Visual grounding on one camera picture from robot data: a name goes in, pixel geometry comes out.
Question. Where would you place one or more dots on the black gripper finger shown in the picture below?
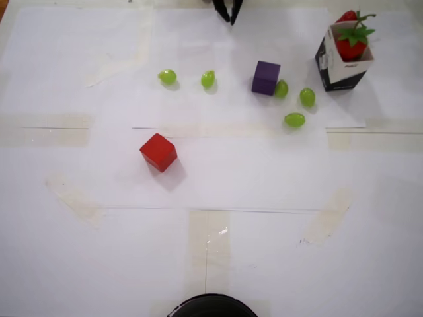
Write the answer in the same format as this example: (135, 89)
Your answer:
(222, 8)
(237, 8)

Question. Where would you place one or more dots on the red plastic strawberry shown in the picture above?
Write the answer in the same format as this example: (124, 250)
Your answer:
(350, 48)
(347, 16)

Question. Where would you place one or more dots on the white and black cardboard box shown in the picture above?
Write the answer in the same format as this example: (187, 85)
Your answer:
(347, 74)

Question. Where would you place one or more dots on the green plastic grape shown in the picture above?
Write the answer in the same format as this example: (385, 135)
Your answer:
(281, 89)
(294, 119)
(208, 80)
(307, 97)
(167, 76)

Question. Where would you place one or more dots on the purple wooden cube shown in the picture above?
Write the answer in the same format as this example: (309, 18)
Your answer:
(265, 79)

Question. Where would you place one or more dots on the red wooden cube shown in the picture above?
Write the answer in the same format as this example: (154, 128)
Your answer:
(158, 153)

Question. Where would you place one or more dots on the beige masking tape strip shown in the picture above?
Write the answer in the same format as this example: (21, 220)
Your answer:
(198, 237)
(49, 135)
(72, 198)
(330, 214)
(373, 142)

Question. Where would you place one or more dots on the black round object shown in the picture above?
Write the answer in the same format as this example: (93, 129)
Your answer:
(211, 307)

